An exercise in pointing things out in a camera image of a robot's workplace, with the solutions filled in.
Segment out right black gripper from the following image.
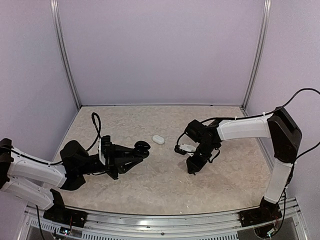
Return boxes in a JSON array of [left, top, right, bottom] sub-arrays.
[[187, 140, 218, 173]]

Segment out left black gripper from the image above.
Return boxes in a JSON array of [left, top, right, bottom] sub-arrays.
[[77, 141, 143, 180]]

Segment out black round disc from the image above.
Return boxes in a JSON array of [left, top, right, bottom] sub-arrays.
[[134, 140, 151, 158]]

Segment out white earbud charging case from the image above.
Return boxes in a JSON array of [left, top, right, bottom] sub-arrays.
[[152, 134, 165, 145]]

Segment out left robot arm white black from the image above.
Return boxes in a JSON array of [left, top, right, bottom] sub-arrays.
[[0, 135, 151, 223]]

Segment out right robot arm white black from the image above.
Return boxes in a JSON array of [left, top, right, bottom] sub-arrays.
[[176, 107, 303, 222]]

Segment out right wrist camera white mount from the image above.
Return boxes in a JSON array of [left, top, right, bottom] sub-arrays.
[[174, 143, 196, 156]]

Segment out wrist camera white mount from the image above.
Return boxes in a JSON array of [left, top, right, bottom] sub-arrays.
[[98, 135, 112, 166], [174, 143, 196, 156]]

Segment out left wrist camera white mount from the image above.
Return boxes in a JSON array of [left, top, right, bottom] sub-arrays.
[[98, 135, 112, 166]]

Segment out front aluminium rail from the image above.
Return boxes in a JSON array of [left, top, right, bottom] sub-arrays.
[[15, 198, 309, 240]]

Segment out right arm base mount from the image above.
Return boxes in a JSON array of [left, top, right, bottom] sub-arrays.
[[239, 207, 283, 227]]

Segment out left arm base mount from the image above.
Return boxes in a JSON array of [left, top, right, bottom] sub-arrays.
[[43, 207, 88, 228]]

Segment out left aluminium frame post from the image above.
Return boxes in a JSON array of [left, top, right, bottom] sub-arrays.
[[49, 0, 82, 111]]

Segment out aluminium frame post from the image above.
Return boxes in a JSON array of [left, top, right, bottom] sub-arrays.
[[241, 0, 272, 111], [49, 0, 82, 111]]

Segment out right aluminium frame post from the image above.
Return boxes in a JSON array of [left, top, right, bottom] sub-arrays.
[[241, 0, 272, 111]]

